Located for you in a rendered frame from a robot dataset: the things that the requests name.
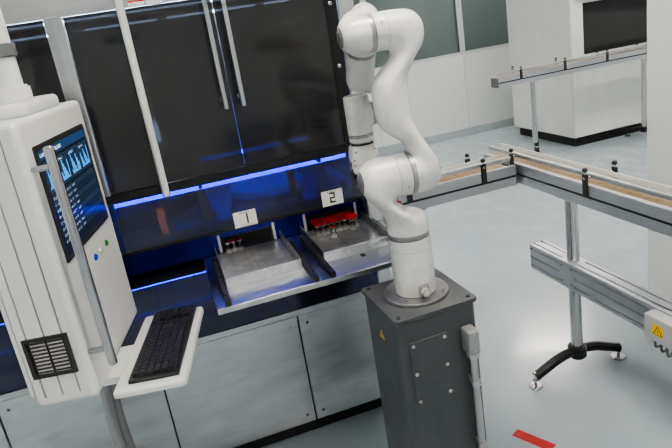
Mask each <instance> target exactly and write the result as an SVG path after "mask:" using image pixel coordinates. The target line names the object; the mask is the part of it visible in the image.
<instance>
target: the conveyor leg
mask: <svg viewBox="0 0 672 448"><path fill-rule="evenodd" d="M563 200H564V204H565V226H566V247H567V261H569V262H578V261H580V252H579V226H578V204H576V203H573V202H570V201H568V200H565V199H563ZM568 291H569V313H570V334H571V346H573V347H576V348H580V347H582V346H583V328H582V303H581V295H580V294H578V293H576V292H574V291H572V290H571V289H569V288H568Z"/></svg>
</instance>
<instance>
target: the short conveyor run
mask: <svg viewBox="0 0 672 448"><path fill-rule="evenodd" d="M465 157H466V159H465V163H462V164H458V165H454V166H450V167H446V168H442V169H441V177H440V180H439V182H438V184H437V185H436V186H435V187H434V188H432V189H430V190H428V191H425V192H421V193H416V194H412V195H407V196H403V197H399V198H397V199H399V201H402V203H401V204H402V205H406V206H412V207H417V208H420V209H424V208H428V207H432V206H436V205H440V204H443V203H447V202H451V201H455V200H459V199H463V198H467V197H471V196H475V195H479V194H482V193H486V192H490V191H494V190H498V189H502V188H506V187H510V186H514V185H517V171H516V166H515V165H509V164H505V163H503V162H507V161H510V157H509V156H508V157H504V158H502V154H500V155H496V156H492V157H487V158H481V159H479V160H475V161H471V162H470V158H468V157H469V154H468V153H466V154H465Z"/></svg>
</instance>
